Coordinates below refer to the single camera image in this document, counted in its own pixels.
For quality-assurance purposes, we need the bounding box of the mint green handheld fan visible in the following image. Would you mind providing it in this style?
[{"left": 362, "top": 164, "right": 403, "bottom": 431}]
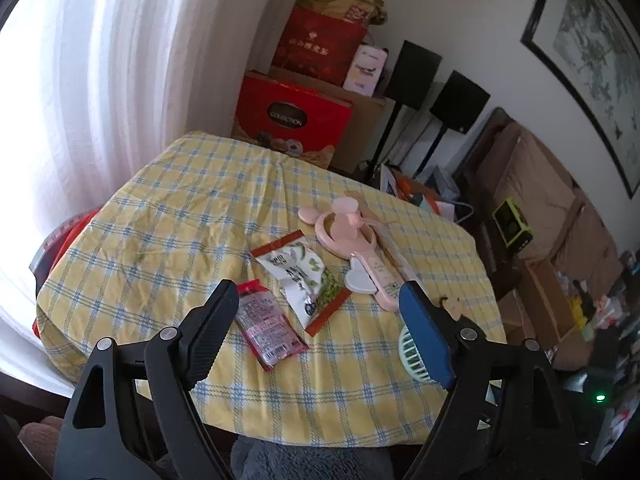
[{"left": 397, "top": 326, "right": 436, "bottom": 385}]

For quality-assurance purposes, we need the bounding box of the wooden foot-shaped tag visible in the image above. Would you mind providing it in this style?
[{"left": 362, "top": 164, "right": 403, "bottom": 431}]
[{"left": 439, "top": 297, "right": 464, "bottom": 321}]

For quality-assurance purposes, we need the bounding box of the red snack packet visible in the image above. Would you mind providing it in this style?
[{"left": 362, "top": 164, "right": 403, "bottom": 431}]
[{"left": 235, "top": 280, "right": 308, "bottom": 372}]

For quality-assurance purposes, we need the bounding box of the patterned folding fan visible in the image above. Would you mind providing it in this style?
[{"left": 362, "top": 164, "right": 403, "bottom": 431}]
[{"left": 345, "top": 191, "right": 426, "bottom": 290}]

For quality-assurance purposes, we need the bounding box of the white heart-shaped pad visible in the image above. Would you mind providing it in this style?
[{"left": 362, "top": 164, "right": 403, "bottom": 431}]
[{"left": 344, "top": 252, "right": 378, "bottom": 295}]

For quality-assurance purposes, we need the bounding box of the yellow plaid tablecloth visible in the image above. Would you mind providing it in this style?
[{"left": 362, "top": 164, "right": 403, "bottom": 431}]
[{"left": 34, "top": 130, "right": 508, "bottom": 449}]

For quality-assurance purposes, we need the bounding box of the cardboard tray on sofa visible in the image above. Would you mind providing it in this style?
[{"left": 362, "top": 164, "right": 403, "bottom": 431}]
[{"left": 518, "top": 259, "right": 591, "bottom": 354}]

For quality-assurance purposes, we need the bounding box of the green pea snack packet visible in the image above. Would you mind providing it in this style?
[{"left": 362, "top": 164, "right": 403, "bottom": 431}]
[{"left": 250, "top": 230, "right": 350, "bottom": 337}]

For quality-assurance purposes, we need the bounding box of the green portable radio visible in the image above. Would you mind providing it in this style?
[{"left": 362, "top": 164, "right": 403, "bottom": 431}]
[{"left": 492, "top": 197, "right": 534, "bottom": 254}]

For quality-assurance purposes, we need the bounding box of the grey fleece sleeve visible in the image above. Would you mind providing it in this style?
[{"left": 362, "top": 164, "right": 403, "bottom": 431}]
[{"left": 231, "top": 437, "right": 394, "bottom": 479}]

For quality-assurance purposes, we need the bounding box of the pink handheld fan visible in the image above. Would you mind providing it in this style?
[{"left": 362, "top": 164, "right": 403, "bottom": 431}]
[{"left": 298, "top": 196, "right": 400, "bottom": 312}]

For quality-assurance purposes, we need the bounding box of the brown sofa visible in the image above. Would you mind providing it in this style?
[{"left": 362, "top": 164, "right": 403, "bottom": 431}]
[{"left": 454, "top": 107, "right": 624, "bottom": 299}]

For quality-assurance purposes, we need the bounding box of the beige sofa pillow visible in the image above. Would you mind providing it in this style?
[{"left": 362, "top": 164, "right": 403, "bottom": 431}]
[{"left": 494, "top": 122, "right": 576, "bottom": 260}]

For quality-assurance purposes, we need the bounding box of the brown carton under bags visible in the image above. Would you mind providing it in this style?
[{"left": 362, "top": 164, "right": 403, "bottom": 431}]
[{"left": 268, "top": 66, "right": 387, "bottom": 174}]

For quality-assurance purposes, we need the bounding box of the red chocolate gift box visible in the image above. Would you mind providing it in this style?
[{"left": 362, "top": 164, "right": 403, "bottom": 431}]
[{"left": 231, "top": 70, "right": 352, "bottom": 168}]

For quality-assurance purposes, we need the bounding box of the right black speaker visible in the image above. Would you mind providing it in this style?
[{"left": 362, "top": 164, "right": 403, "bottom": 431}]
[{"left": 430, "top": 70, "right": 490, "bottom": 134}]

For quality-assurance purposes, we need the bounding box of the black speaker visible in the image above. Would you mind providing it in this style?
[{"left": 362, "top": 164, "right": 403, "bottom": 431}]
[
  {"left": 430, "top": 70, "right": 490, "bottom": 134},
  {"left": 383, "top": 40, "right": 442, "bottom": 110}
]

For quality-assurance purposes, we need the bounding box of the left black speaker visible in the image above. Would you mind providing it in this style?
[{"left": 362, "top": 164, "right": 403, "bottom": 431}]
[{"left": 383, "top": 40, "right": 442, "bottom": 110}]

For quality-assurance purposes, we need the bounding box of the pink tissue box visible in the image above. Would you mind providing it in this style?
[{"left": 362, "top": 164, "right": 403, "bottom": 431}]
[{"left": 343, "top": 44, "right": 388, "bottom": 96}]

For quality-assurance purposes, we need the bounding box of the white sheer curtain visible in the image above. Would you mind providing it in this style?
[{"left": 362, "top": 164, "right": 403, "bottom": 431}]
[{"left": 0, "top": 0, "right": 317, "bottom": 396}]

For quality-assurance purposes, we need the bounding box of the red tea gift bag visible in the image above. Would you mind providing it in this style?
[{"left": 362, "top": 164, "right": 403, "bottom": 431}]
[{"left": 271, "top": 6, "right": 367, "bottom": 87}]

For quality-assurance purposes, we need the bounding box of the brown paper bag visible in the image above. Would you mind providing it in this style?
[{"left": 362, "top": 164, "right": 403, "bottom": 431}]
[{"left": 296, "top": 0, "right": 387, "bottom": 27}]

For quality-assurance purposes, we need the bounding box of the framed ink painting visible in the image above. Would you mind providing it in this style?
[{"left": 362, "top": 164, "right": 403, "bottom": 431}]
[{"left": 522, "top": 0, "right": 639, "bottom": 196}]

